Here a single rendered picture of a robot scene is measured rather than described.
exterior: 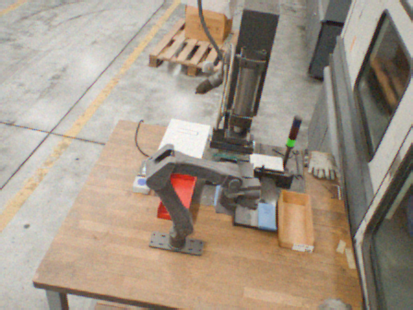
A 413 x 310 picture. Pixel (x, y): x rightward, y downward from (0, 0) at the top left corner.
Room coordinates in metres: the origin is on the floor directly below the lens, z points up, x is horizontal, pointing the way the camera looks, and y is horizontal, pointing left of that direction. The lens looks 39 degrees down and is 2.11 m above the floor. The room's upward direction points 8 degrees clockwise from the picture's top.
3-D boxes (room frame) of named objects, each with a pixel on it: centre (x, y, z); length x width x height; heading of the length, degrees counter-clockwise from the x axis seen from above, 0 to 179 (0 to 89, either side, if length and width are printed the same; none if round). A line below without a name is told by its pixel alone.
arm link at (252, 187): (1.02, -0.14, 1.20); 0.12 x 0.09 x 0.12; 102
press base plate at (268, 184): (1.44, -0.14, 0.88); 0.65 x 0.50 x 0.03; 88
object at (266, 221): (1.15, -0.28, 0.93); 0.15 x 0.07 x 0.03; 179
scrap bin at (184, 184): (1.20, 0.09, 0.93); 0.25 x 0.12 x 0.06; 178
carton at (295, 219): (1.15, -0.40, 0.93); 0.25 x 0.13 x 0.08; 178
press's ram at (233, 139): (1.43, -0.10, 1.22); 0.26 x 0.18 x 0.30; 178
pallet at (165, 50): (4.59, 0.20, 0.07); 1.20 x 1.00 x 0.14; 171
